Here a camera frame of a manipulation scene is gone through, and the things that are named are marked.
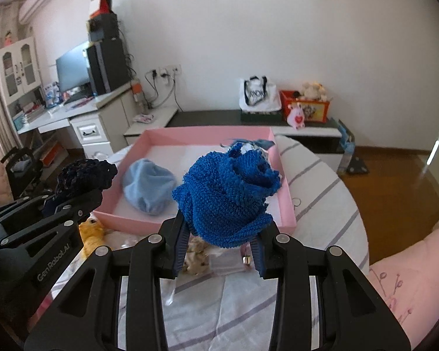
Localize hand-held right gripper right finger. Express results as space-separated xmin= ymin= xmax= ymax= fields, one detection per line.
xmin=252 ymin=223 xmax=412 ymax=351

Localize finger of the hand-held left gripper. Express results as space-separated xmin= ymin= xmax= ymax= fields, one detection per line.
xmin=0 ymin=194 xmax=59 ymax=229
xmin=0 ymin=188 xmax=104 ymax=256

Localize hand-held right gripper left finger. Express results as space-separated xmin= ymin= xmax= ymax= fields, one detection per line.
xmin=24 ymin=216 xmax=191 ymax=351

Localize yellow crochet hat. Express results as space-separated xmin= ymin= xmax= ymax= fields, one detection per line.
xmin=78 ymin=217 xmax=107 ymax=260

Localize navy crochet pouch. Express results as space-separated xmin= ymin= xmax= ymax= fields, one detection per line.
xmin=55 ymin=158 xmax=118 ymax=205

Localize blue knitted cloth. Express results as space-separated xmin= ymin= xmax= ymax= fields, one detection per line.
xmin=172 ymin=142 xmax=282 ymax=250

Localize light blue fleece hat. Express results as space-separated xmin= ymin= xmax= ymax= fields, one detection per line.
xmin=122 ymin=158 xmax=177 ymax=216

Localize pink cardboard box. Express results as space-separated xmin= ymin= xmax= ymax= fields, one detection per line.
xmin=91 ymin=126 xmax=298 ymax=235

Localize cartoon printed fabric pouch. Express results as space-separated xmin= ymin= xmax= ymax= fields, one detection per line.
xmin=221 ymin=138 xmax=277 ymax=154

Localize black office chair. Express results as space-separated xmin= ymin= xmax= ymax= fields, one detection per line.
xmin=0 ymin=147 xmax=55 ymax=200

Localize stack of books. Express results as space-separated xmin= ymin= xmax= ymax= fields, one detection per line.
xmin=13 ymin=102 xmax=46 ymax=127

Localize white desk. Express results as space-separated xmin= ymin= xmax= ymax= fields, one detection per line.
xmin=16 ymin=80 xmax=143 ymax=161

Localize black keyboard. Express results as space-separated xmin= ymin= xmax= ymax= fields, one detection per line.
xmin=64 ymin=93 xmax=96 ymax=105

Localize blue and white boxes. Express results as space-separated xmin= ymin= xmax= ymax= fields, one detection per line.
xmin=44 ymin=82 xmax=63 ymax=108

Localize white side table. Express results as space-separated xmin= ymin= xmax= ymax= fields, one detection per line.
xmin=124 ymin=106 xmax=179 ymax=147

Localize black low bench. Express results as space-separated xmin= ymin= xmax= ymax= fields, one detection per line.
xmin=166 ymin=110 xmax=342 ymax=150

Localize black floor scale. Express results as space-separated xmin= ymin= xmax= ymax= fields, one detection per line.
xmin=346 ymin=156 xmax=369 ymax=175

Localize orange capped bottle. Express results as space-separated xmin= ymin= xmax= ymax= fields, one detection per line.
xmin=132 ymin=82 xmax=145 ymax=112

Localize white glass-door cabinet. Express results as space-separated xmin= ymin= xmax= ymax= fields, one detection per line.
xmin=0 ymin=37 xmax=42 ymax=125

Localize black computer monitor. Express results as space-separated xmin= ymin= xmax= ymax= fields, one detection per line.
xmin=56 ymin=42 xmax=96 ymax=97

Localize blue box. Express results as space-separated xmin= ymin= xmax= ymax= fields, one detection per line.
xmin=337 ymin=118 xmax=355 ymax=154

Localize black computer tower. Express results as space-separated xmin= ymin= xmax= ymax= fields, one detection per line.
xmin=86 ymin=38 xmax=131 ymax=96

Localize light pink floral quilt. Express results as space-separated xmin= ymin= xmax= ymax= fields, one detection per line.
xmin=368 ymin=214 xmax=439 ymax=337

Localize red toy box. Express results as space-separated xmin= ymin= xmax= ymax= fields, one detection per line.
xmin=280 ymin=90 xmax=332 ymax=123

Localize white tote bag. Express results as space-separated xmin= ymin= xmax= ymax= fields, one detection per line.
xmin=239 ymin=75 xmax=282 ymax=114

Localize cream plush bear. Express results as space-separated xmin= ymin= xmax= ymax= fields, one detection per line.
xmin=300 ymin=82 xmax=330 ymax=101

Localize black box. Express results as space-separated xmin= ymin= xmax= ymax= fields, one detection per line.
xmin=88 ymin=13 xmax=118 ymax=42

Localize black power cables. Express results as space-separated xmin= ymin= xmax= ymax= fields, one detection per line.
xmin=144 ymin=69 xmax=185 ymax=112

